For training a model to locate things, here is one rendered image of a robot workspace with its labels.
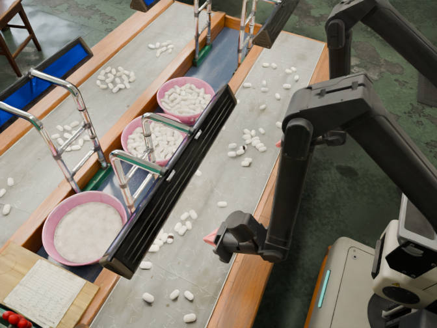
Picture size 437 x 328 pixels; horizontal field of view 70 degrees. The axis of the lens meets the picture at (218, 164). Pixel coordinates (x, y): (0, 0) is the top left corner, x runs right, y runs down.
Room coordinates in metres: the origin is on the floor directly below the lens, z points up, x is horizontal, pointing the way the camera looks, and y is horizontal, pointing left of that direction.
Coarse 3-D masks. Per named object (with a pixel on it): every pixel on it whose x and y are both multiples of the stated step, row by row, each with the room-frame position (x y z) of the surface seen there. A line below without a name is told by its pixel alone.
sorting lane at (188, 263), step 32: (256, 64) 1.43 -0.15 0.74; (288, 64) 1.46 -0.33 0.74; (256, 96) 1.18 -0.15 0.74; (288, 96) 1.20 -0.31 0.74; (256, 128) 0.97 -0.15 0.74; (224, 160) 0.78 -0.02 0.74; (256, 160) 0.79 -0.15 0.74; (192, 192) 0.61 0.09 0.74; (224, 192) 0.63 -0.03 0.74; (256, 192) 0.64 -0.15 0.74; (192, 224) 0.49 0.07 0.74; (160, 256) 0.36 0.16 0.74; (192, 256) 0.37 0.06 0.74; (128, 288) 0.26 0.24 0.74; (160, 288) 0.26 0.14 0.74; (192, 288) 0.27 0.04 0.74; (96, 320) 0.16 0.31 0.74; (128, 320) 0.17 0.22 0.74; (160, 320) 0.18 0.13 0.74
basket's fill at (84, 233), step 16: (80, 208) 0.51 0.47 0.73; (96, 208) 0.52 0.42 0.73; (112, 208) 0.52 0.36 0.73; (64, 224) 0.45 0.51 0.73; (80, 224) 0.45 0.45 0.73; (96, 224) 0.46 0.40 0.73; (112, 224) 0.47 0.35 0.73; (64, 240) 0.39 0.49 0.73; (80, 240) 0.39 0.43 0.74; (96, 240) 0.40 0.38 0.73; (112, 240) 0.41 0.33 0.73; (64, 256) 0.34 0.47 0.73; (80, 256) 0.34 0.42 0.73; (96, 256) 0.35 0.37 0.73
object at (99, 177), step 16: (48, 80) 0.73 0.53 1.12; (64, 80) 0.74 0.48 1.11; (80, 96) 0.71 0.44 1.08; (16, 112) 0.58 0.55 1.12; (80, 112) 0.70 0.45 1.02; (80, 128) 0.68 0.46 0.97; (48, 144) 0.56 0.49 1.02; (64, 144) 0.61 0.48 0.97; (96, 144) 0.70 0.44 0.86; (64, 176) 0.56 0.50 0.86; (96, 176) 0.66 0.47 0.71; (80, 192) 0.57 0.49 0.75
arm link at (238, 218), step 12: (228, 216) 0.38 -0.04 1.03; (240, 216) 0.37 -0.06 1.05; (252, 216) 0.37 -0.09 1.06; (228, 228) 0.34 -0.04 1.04; (240, 228) 0.34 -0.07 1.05; (252, 228) 0.34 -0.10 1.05; (264, 228) 0.36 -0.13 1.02; (240, 240) 0.32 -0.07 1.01; (264, 240) 0.33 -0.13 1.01; (264, 252) 0.29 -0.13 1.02; (276, 252) 0.29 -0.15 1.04
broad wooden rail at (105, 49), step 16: (144, 16) 1.77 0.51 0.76; (112, 32) 1.58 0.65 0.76; (128, 32) 1.59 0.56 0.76; (96, 48) 1.42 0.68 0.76; (112, 48) 1.43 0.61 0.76; (96, 64) 1.28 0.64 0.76; (80, 80) 1.16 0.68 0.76; (48, 96) 1.03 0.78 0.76; (64, 96) 1.05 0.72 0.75; (32, 112) 0.93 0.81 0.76; (48, 112) 0.95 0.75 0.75; (16, 128) 0.83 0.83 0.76; (0, 144) 0.74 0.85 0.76
